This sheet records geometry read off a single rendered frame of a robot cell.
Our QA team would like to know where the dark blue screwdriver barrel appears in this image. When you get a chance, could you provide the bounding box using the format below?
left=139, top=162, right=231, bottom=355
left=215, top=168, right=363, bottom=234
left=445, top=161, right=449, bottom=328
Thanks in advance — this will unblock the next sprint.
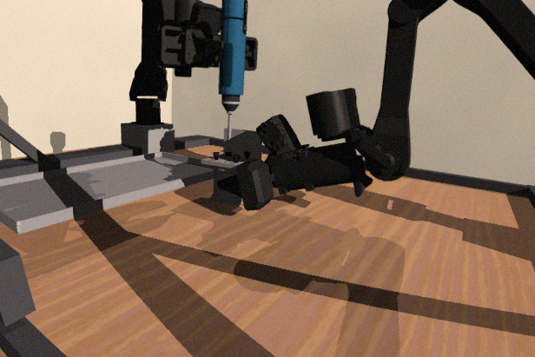
left=219, top=0, right=248, bottom=143

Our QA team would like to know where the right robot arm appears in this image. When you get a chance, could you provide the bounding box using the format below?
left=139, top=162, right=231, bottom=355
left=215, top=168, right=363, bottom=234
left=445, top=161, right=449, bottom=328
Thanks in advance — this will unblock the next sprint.
left=256, top=0, right=535, bottom=197

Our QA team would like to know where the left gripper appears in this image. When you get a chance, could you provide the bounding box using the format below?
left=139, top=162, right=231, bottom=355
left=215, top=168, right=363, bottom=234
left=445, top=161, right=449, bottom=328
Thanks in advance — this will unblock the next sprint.
left=157, top=25, right=258, bottom=71

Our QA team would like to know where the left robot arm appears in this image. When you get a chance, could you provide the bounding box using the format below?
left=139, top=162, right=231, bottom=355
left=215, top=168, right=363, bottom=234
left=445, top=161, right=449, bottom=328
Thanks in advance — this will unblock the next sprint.
left=129, top=0, right=221, bottom=126

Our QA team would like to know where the dark grey cylinder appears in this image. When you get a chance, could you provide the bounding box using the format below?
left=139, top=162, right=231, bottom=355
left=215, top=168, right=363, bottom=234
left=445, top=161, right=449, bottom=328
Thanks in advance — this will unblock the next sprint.
left=212, top=165, right=243, bottom=205

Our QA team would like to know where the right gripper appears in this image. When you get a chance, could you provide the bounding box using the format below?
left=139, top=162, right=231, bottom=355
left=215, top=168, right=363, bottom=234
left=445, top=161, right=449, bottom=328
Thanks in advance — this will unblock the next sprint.
left=217, top=147, right=323, bottom=211

